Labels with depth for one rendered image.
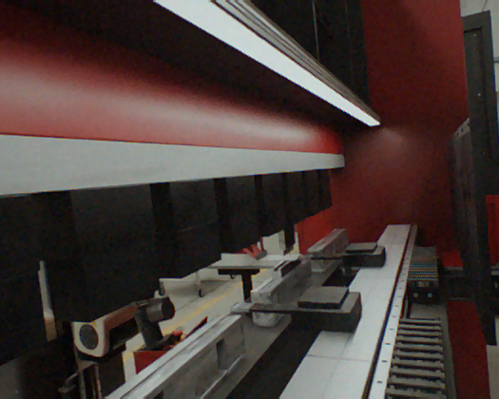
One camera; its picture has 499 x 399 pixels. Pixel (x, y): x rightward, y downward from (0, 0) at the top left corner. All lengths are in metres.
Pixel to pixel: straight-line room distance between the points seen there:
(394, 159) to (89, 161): 1.68
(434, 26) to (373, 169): 0.69
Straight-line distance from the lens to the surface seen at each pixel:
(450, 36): 2.11
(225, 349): 0.86
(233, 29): 0.52
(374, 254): 1.18
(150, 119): 0.65
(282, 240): 1.24
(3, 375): 1.95
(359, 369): 0.63
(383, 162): 2.05
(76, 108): 0.55
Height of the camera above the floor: 1.27
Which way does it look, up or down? 3 degrees down
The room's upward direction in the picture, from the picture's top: 6 degrees counter-clockwise
